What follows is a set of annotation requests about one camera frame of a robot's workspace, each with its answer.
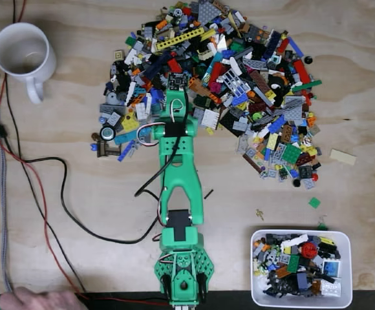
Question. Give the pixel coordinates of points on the white studded Lego plate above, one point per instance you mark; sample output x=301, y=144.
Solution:
x=141, y=111

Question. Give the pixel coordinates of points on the light grey square Lego plate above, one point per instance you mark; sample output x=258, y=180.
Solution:
x=198, y=115

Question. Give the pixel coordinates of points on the yellow square Lego plate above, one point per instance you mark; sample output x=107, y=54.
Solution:
x=130, y=122

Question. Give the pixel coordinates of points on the white hinged Lego plate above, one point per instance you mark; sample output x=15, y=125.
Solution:
x=211, y=119

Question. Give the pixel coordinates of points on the small yellow Lego tile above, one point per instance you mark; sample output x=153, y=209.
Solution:
x=209, y=131

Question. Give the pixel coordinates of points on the chrome framed grey Lego piece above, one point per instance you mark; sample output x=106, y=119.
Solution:
x=113, y=119

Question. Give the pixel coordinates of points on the long teal Lego piece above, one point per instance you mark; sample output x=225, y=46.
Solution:
x=124, y=138

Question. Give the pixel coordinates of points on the yellow Lego technic beam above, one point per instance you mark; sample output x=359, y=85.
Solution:
x=179, y=39

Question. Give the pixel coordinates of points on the narrow blue Lego plate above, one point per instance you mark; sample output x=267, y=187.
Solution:
x=126, y=151

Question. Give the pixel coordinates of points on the large black Lego plate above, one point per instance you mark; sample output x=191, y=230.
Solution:
x=231, y=121

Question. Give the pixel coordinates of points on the black Lego wheel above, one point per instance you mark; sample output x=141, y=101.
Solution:
x=107, y=133

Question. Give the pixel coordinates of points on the white Lego lattice window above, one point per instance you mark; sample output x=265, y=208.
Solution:
x=236, y=83

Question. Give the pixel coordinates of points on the smoky transparent Lego box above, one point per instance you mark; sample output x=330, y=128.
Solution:
x=105, y=149

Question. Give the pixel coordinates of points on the grey irregular Lego plate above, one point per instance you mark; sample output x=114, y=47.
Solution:
x=243, y=143

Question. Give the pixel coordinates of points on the grey wedge Lego plate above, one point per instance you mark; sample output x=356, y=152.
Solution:
x=208, y=11

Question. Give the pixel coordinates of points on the dark grey small Lego plate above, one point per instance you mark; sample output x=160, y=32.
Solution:
x=251, y=152

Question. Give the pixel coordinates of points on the small black Lego bar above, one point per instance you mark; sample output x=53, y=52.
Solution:
x=209, y=194

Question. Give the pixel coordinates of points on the dark red long Lego plate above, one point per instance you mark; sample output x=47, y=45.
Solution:
x=251, y=162

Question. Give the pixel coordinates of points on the large green Lego plate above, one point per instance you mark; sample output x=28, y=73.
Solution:
x=292, y=153

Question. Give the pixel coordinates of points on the long red Lego brick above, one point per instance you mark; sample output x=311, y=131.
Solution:
x=302, y=71

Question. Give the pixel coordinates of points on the long green Lego plate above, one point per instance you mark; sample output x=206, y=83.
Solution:
x=307, y=85

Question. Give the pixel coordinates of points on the small gold Lego piece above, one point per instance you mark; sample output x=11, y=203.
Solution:
x=260, y=213

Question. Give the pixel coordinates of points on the black round Lego piece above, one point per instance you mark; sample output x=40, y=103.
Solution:
x=308, y=59

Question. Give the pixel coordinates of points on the tan Lego plate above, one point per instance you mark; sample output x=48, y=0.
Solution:
x=343, y=157

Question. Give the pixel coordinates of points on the long white Lego piece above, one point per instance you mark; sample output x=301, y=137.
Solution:
x=295, y=241

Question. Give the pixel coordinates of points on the red round Lego piece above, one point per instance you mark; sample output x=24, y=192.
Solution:
x=308, y=250

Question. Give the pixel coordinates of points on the white framed blue Lego panel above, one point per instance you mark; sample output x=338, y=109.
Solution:
x=331, y=268

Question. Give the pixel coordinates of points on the white studded Lego brick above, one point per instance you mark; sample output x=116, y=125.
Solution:
x=330, y=288

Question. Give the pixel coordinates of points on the white plastic bin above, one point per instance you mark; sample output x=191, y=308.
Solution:
x=346, y=290

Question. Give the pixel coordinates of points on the person's hand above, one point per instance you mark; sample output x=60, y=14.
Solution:
x=35, y=300

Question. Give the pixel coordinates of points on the white ceramic mug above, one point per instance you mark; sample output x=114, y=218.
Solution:
x=22, y=48

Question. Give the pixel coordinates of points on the small green square plate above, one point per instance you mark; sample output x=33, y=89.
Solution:
x=314, y=202

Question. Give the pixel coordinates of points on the black camera circuit board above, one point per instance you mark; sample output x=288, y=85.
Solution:
x=177, y=81

